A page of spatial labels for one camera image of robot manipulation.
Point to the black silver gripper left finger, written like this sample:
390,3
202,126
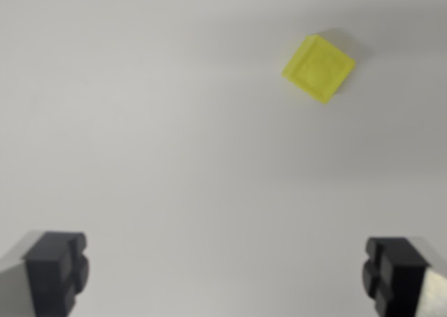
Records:
49,271

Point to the black silver gripper right finger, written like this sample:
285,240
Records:
398,278

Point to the yellow translucent embossed cube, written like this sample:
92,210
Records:
317,69

